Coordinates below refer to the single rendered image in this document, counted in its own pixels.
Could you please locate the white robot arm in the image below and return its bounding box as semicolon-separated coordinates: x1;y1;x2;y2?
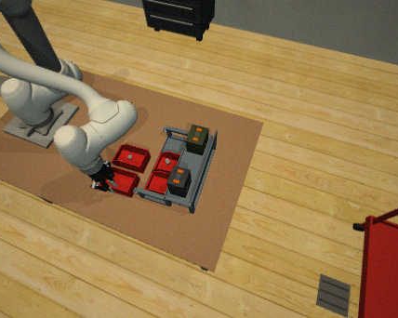
0;0;138;175

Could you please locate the red open-front bin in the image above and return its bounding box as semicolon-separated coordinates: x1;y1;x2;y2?
112;144;151;173
153;152;180;174
144;171;170;195
105;167;140;197

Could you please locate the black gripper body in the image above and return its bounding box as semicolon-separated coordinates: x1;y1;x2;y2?
88;163;106;182

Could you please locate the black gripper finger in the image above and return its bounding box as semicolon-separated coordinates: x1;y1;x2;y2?
104;161;118;187
90;176;115;193

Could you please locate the grey metal shelf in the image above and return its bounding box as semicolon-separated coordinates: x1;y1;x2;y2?
134;126;218;214

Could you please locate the dark green case with orange latches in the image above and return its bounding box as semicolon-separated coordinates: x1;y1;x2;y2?
186;125;208;155

